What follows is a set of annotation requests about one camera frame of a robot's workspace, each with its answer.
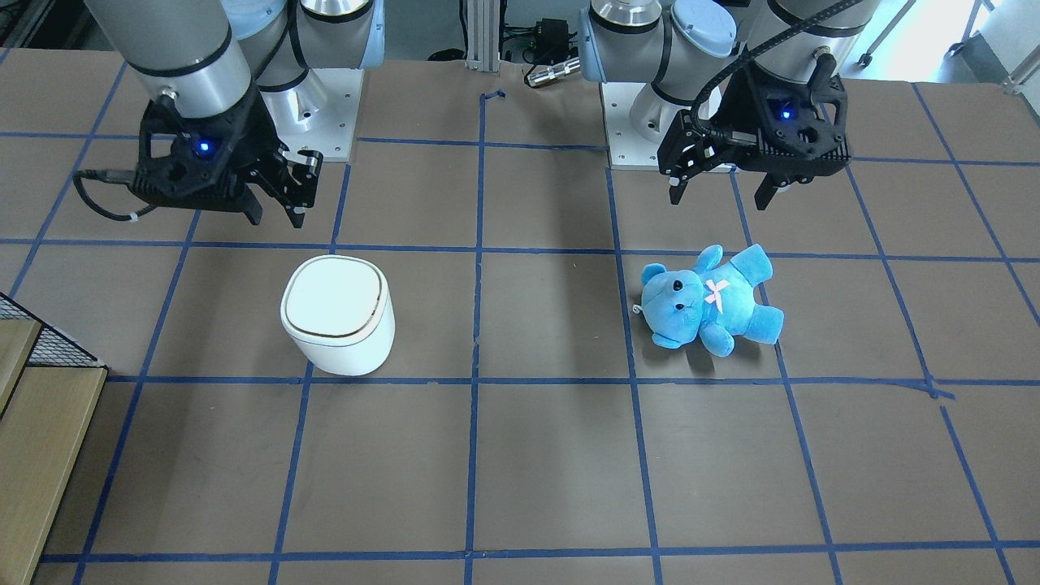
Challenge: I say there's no silver cylindrical connector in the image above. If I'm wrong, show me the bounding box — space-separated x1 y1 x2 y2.
523 57 582 90

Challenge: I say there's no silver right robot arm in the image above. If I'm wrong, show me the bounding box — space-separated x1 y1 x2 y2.
73 1 386 228

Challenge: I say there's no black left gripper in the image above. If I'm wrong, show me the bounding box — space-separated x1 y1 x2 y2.
658 53 852 211

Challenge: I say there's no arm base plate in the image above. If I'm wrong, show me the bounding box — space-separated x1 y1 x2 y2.
600 82 679 171
260 69 365 163

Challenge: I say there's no aluminium frame post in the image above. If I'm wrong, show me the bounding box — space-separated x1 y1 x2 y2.
460 1 504 76

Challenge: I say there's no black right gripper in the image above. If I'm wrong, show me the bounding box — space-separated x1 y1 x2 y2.
128 86 324 228

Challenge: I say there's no white trash can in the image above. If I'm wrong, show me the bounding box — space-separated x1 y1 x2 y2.
279 254 395 375

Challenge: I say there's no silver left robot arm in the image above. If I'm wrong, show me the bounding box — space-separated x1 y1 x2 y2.
577 1 879 210

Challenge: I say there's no black power brick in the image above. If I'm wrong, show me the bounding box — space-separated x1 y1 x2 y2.
531 18 570 54

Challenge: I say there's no blue teddy bear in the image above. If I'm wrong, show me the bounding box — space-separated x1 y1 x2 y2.
632 244 785 357

